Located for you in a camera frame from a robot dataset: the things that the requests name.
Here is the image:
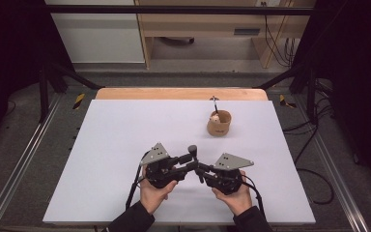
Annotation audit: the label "wooden table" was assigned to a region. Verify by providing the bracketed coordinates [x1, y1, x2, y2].
[95, 87, 269, 102]

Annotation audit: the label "person's right hand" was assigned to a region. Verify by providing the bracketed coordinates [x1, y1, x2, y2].
[211, 170, 254, 217]

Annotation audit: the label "white cabinet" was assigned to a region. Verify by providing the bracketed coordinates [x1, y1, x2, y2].
[44, 0, 146, 65]

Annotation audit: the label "thin black brush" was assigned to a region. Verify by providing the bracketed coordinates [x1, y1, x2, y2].
[210, 95, 220, 116]

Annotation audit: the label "dark curtain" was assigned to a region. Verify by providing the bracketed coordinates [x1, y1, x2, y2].
[0, 0, 75, 156]
[293, 0, 371, 194]

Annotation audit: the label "yellow black tape strip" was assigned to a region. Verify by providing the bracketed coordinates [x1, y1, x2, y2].
[72, 93, 86, 110]
[278, 94, 298, 109]

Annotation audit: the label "right hand-held gripper cable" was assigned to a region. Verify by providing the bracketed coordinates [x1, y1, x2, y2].
[240, 167, 335, 220]

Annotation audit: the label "hand-held gripper cable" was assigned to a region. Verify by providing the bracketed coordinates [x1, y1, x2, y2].
[125, 151, 151, 211]
[240, 167, 335, 220]

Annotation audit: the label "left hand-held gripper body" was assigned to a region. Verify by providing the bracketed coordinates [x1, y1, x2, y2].
[139, 142, 187, 189]

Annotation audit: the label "grey desk label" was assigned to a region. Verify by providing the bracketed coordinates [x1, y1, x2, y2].
[233, 28, 261, 37]

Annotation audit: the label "black metal crossbar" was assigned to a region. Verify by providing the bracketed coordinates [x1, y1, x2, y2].
[43, 4, 317, 16]

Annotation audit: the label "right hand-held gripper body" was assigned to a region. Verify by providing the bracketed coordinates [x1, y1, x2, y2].
[204, 152, 255, 196]

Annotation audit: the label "light wooden desk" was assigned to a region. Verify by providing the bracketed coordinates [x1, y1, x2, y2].
[134, 0, 317, 70]

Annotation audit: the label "hanging black cables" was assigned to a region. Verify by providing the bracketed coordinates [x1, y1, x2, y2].
[260, 1, 299, 69]

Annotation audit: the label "left hand-held gripper cable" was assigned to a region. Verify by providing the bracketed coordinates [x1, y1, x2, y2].
[125, 151, 151, 211]

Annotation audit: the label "black metal stand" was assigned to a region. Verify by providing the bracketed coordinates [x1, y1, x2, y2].
[38, 61, 105, 124]
[254, 61, 320, 125]

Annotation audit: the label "aluminium floor rail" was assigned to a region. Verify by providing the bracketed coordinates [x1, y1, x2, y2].
[294, 96, 371, 232]
[0, 93, 64, 232]

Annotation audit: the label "black floor cables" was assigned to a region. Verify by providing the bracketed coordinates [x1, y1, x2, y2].
[281, 78, 336, 165]

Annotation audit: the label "brown cup with animal figure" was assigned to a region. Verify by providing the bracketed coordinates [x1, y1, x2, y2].
[206, 109, 233, 137]

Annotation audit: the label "white table board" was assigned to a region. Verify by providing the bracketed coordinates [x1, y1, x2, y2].
[42, 99, 317, 225]

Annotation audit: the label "person's left hand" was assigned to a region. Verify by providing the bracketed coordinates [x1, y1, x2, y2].
[139, 165, 179, 216]

